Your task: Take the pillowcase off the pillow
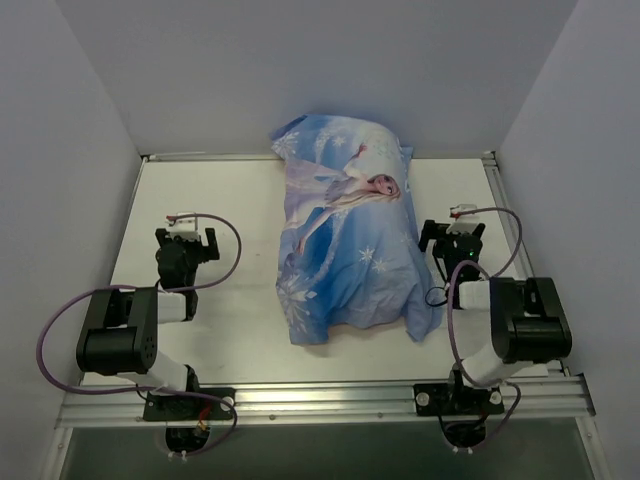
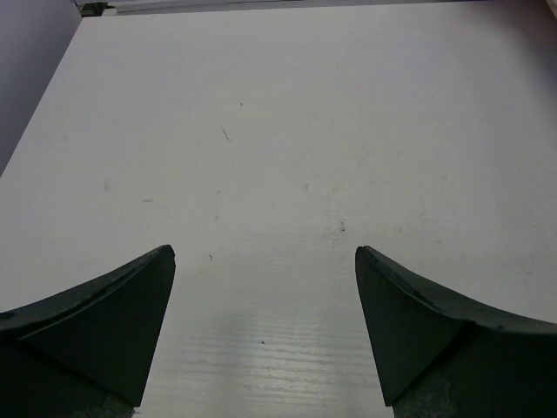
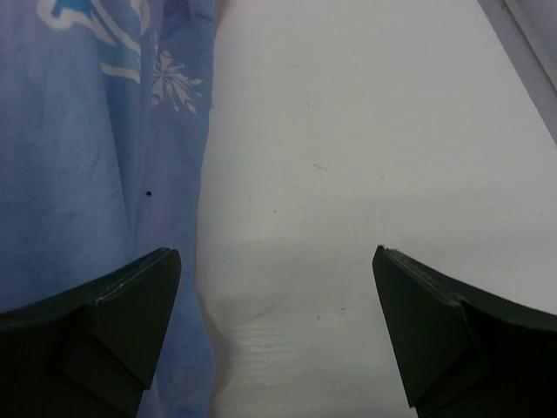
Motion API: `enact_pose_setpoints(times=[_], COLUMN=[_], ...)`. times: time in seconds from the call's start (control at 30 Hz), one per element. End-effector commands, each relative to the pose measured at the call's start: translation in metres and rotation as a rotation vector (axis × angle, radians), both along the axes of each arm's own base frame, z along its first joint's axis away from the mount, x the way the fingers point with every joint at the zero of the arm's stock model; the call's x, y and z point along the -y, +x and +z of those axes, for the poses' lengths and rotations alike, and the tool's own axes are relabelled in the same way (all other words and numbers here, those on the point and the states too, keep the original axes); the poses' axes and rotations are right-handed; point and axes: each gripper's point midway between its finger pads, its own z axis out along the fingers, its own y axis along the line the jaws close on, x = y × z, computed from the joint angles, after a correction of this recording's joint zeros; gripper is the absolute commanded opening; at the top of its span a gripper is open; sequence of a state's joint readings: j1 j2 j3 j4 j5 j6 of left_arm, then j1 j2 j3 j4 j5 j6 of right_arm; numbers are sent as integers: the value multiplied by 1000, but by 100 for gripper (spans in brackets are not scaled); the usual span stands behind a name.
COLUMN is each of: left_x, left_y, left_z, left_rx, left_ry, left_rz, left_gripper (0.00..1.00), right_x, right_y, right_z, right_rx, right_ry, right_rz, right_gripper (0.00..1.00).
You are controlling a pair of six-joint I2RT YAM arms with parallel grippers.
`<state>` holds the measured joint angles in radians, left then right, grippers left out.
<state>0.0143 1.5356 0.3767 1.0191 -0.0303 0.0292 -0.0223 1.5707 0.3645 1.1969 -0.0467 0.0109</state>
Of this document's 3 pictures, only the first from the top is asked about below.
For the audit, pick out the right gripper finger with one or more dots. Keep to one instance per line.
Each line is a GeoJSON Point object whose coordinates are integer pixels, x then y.
{"type": "Point", "coordinates": [427, 234]}
{"type": "Point", "coordinates": [477, 233]}

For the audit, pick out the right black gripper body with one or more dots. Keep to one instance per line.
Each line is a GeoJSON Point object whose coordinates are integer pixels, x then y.
{"type": "Point", "coordinates": [429, 235]}

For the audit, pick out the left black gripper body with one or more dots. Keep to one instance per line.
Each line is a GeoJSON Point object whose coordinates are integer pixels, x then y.
{"type": "Point", "coordinates": [208, 246]}

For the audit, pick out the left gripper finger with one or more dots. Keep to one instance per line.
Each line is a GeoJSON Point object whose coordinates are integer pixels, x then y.
{"type": "Point", "coordinates": [210, 249]}
{"type": "Point", "coordinates": [162, 236]}

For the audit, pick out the blue pink printed pillowcase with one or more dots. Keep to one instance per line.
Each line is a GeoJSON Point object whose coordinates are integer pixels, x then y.
{"type": "Point", "coordinates": [349, 251]}

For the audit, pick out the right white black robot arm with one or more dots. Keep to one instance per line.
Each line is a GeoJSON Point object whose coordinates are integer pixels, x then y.
{"type": "Point", "coordinates": [466, 287]}

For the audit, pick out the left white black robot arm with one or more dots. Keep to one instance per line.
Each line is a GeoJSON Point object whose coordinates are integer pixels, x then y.
{"type": "Point", "coordinates": [119, 336]}

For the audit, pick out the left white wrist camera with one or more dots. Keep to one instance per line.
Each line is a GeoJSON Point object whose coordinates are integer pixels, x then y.
{"type": "Point", "coordinates": [182, 226]}

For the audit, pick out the right side aluminium rail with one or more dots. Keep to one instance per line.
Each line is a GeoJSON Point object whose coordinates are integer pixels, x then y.
{"type": "Point", "coordinates": [510, 220]}

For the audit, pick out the aluminium rail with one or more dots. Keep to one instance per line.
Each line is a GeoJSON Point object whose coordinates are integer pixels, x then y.
{"type": "Point", "coordinates": [510, 220]}
{"type": "Point", "coordinates": [555, 396]}
{"type": "Point", "coordinates": [489, 157]}

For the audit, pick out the back aluminium rail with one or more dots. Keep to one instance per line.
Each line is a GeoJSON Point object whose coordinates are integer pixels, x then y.
{"type": "Point", "coordinates": [489, 157]}

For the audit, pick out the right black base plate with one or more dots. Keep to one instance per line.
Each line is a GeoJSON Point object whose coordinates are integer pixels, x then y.
{"type": "Point", "coordinates": [457, 397]}

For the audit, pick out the front aluminium rail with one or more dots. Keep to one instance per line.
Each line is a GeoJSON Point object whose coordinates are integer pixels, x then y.
{"type": "Point", "coordinates": [555, 396]}

